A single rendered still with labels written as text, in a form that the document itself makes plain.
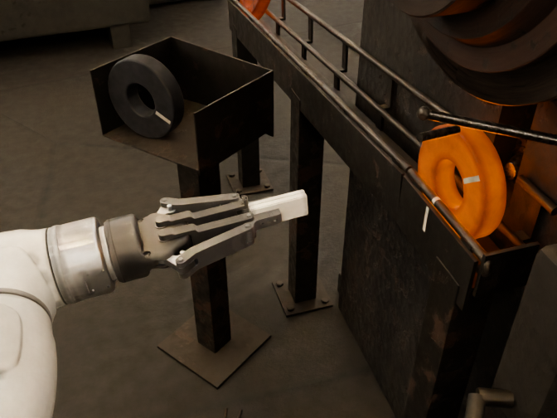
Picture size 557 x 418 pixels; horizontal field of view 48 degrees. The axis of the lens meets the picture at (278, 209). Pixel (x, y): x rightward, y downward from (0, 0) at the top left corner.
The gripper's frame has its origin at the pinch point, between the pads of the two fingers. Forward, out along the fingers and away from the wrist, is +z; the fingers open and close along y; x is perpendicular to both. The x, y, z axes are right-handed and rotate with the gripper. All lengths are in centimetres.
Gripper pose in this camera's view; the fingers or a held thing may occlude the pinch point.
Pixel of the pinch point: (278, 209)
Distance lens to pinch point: 74.8
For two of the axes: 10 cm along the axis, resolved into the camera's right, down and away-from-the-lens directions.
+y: 2.9, 5.8, -7.6
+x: -0.8, -7.8, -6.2
